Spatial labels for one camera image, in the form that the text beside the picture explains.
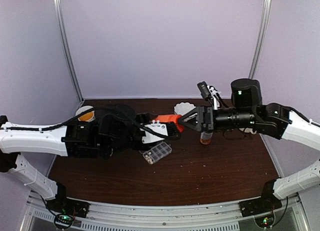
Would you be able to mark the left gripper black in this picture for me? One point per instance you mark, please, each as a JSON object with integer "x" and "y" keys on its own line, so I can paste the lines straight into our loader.
{"x": 145, "y": 117}

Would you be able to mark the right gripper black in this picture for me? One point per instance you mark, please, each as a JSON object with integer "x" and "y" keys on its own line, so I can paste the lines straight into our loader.
{"x": 201, "y": 112}

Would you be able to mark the orange pill bottle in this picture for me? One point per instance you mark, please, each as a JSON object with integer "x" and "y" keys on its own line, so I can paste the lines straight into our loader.
{"x": 170, "y": 118}

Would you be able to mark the clear plastic pill organizer box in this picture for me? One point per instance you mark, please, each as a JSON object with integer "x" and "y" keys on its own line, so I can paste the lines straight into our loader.
{"x": 157, "y": 152}

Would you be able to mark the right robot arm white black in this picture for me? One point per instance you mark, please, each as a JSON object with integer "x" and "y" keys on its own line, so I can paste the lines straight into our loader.
{"x": 273, "y": 119}

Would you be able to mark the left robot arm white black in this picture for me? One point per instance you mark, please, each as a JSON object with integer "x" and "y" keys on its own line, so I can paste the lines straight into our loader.
{"x": 95, "y": 132}

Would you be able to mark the white scalloped bowl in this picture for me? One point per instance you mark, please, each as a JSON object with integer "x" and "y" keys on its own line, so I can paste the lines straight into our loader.
{"x": 183, "y": 108}

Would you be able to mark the amber bottle with grey cap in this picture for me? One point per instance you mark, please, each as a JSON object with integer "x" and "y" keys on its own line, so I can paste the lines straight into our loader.
{"x": 205, "y": 138}

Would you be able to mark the cream ceramic mug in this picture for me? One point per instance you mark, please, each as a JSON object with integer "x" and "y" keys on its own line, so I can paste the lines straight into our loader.
{"x": 249, "y": 131}

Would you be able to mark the floral mug with orange liquid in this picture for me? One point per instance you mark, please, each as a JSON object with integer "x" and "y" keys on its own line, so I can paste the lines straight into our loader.
{"x": 87, "y": 117}

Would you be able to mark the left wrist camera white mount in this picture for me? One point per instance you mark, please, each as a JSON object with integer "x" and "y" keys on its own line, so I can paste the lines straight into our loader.
{"x": 157, "y": 127}

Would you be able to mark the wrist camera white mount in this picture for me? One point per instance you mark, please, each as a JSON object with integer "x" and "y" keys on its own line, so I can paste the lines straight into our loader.
{"x": 210, "y": 94}
{"x": 157, "y": 127}

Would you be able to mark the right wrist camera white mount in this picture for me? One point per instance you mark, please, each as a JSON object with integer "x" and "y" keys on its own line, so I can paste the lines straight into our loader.
{"x": 210, "y": 94}

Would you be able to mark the right aluminium frame post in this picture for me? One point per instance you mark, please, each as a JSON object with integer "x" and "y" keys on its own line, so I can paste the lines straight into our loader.
{"x": 264, "y": 22}

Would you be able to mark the aluminium frame post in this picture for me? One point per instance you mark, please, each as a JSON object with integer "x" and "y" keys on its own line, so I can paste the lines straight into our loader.
{"x": 66, "y": 49}
{"x": 264, "y": 22}

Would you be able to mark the front aluminium rail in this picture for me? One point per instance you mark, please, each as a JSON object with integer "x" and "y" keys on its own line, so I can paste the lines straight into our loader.
{"x": 224, "y": 216}

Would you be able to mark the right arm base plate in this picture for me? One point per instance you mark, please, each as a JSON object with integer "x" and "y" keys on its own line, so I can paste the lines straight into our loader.
{"x": 262, "y": 210}

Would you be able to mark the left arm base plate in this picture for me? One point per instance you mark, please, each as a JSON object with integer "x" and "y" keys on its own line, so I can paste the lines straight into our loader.
{"x": 66, "y": 211}

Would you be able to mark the left aluminium frame post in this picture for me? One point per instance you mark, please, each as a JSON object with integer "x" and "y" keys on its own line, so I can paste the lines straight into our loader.
{"x": 66, "y": 49}

